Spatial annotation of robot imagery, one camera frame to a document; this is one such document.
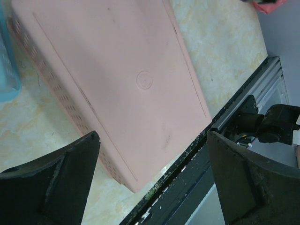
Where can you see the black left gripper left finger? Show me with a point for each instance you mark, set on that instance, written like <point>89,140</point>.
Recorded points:
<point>52,189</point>

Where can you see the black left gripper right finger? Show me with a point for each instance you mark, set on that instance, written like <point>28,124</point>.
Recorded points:
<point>253,189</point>

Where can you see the blue shallow plastic tray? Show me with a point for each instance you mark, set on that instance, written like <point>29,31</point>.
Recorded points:
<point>10,83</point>

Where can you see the pink shallow plastic tray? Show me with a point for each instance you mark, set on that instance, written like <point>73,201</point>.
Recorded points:
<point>121,68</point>

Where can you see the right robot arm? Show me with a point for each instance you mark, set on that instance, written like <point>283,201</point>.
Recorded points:
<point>279,124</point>

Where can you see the pink patterned plastic bag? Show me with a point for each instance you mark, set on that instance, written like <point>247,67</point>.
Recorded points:
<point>267,6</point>

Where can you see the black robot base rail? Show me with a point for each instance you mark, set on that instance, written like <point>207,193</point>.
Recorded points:
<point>177,194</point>

